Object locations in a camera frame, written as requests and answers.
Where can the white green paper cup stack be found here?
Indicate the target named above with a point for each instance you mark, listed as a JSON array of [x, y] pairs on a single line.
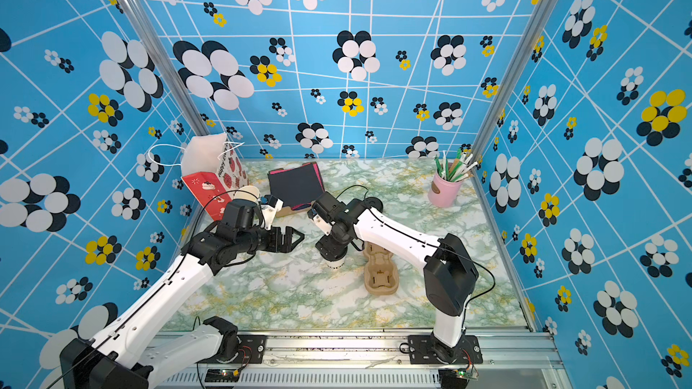
[[248, 193]]

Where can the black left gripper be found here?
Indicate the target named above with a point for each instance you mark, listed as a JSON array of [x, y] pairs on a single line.
[[279, 245]]

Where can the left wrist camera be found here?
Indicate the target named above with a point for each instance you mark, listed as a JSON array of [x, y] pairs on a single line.
[[270, 206]]

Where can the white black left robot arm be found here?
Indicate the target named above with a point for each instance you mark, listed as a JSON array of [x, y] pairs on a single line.
[[118, 355]]

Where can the pink cup straw holder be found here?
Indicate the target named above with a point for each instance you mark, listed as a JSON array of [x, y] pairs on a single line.
[[443, 193]]

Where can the red white paper gift bag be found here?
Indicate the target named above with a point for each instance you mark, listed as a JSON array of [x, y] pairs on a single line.
[[212, 171]]

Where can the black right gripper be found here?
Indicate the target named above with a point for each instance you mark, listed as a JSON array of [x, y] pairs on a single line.
[[328, 249]]

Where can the aluminium corner post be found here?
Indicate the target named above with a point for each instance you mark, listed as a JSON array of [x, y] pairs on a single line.
[[141, 23], [515, 68]]

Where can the left aluminium corner post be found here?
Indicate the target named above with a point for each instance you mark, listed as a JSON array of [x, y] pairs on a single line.
[[141, 23]]

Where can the brown pulp cup carrier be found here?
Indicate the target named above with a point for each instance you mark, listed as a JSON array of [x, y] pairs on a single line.
[[381, 275]]

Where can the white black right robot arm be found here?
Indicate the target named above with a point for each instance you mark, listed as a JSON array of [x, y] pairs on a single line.
[[449, 272]]

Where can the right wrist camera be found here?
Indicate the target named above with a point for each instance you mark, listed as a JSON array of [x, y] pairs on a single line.
[[319, 222]]

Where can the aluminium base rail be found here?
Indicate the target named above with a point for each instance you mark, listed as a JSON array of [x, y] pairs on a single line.
[[501, 358]]

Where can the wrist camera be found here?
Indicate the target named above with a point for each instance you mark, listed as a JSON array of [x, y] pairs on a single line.
[[270, 206], [319, 222]]

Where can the black plastic cup lids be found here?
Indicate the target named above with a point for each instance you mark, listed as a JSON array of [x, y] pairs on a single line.
[[375, 203]]

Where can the green white wrapped straws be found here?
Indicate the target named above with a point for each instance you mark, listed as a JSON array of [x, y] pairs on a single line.
[[458, 168]]

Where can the right aluminium corner post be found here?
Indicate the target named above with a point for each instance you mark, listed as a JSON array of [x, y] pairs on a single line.
[[515, 68]]

